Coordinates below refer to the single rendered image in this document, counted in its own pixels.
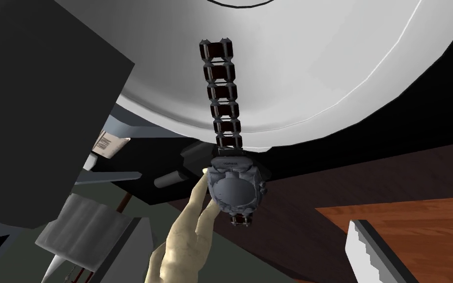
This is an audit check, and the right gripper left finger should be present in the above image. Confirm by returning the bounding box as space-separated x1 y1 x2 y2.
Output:
92 217 157 283

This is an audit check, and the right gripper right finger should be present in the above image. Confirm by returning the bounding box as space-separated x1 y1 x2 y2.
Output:
344 219 421 283

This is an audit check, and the beige hand-shaped figure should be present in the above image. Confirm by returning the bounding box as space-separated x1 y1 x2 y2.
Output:
144 167 227 283

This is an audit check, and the grey crumpled sheet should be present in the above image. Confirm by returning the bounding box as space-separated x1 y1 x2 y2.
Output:
34 193 133 273

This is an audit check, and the brown wooden table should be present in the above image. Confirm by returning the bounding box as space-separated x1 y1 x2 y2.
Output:
314 196 453 283

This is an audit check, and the small grey cylinder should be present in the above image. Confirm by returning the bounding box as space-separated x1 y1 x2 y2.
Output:
153 170 190 189

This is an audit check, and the pale box with striped label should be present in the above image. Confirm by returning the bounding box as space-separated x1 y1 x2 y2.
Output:
91 130 132 160

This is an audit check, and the grey wristwatch with dark band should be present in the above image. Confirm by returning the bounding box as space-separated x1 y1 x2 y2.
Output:
198 37 269 228

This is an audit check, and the dark grey box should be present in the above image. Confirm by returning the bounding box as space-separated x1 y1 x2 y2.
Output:
0 0 136 229

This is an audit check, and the large white round bowl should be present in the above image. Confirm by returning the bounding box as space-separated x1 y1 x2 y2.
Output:
59 0 453 153

